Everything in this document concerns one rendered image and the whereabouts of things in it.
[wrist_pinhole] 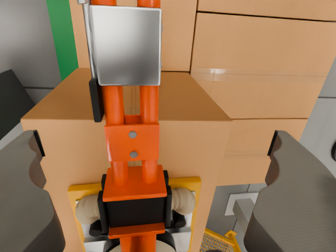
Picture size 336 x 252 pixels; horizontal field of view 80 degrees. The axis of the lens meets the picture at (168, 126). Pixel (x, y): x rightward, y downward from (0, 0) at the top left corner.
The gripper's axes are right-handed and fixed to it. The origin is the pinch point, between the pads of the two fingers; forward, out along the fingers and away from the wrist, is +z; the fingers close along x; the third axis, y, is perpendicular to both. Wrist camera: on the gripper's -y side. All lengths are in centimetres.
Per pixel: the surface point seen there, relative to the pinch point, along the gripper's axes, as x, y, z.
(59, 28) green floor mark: -55, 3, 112
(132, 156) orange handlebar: -3.3, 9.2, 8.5
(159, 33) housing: 0.0, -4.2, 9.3
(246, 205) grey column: 80, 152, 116
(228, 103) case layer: 28, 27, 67
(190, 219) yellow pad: 7.3, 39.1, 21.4
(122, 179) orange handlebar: -4.9, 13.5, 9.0
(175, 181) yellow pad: 3.2, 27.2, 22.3
